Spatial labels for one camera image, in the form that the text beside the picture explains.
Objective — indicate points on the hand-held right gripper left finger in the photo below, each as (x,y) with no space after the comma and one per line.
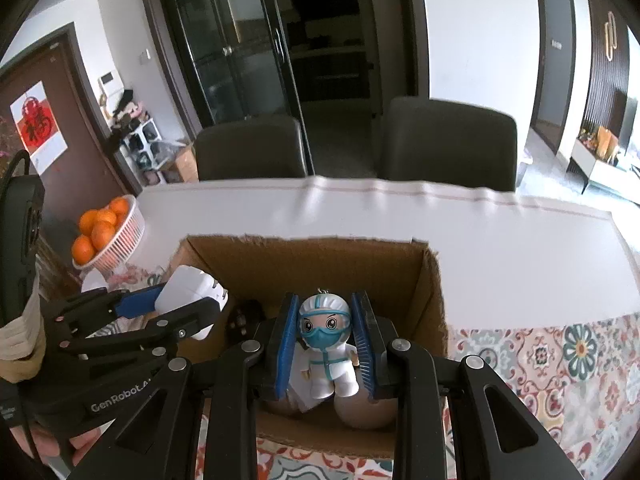
(285,340)

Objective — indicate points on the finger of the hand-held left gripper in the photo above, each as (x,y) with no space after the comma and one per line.
(165,327)
(135,302)

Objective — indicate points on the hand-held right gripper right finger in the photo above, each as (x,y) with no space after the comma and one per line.
(362,340)

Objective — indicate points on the white charger plug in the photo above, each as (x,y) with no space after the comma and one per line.
(185,285)

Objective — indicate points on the white suited medic figurine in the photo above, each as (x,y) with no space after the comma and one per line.
(325,370)

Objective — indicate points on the brown cardboard box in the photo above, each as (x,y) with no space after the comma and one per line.
(350,270)

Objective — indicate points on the person's left hand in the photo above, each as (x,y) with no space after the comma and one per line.
(50,447)

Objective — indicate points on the white fruit basket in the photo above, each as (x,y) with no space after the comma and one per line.
(125,240)

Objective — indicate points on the brown round object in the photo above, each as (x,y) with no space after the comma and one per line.
(365,412)

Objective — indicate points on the pile of oranges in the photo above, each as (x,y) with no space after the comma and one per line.
(100,235)

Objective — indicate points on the small cardboard box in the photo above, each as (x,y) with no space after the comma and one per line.
(186,162)

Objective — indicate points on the white shoe rack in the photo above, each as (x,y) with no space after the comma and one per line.
(142,150)

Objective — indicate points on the white table cover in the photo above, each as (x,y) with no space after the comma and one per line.
(500,270)

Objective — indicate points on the patterned floral tablecloth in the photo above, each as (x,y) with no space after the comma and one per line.
(550,370)

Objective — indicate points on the dark grey dining chair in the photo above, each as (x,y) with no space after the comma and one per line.
(450,145)
(250,150)

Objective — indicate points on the red paper door poster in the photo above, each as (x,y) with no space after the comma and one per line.
(37,127)

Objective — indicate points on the brown entrance door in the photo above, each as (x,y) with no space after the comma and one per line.
(75,110)

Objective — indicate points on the dark glass door cabinet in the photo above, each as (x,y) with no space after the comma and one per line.
(225,35)

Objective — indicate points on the white tv console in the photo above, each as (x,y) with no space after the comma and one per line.
(600,172)

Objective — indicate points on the yellow gift bag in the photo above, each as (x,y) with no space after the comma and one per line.
(607,145)

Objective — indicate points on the dark interior door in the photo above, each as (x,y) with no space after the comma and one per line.
(555,60)

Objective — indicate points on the white wall intercom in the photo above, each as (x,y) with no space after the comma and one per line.
(109,83)

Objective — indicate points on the dark slatted wall panel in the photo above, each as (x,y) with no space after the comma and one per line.
(607,85)

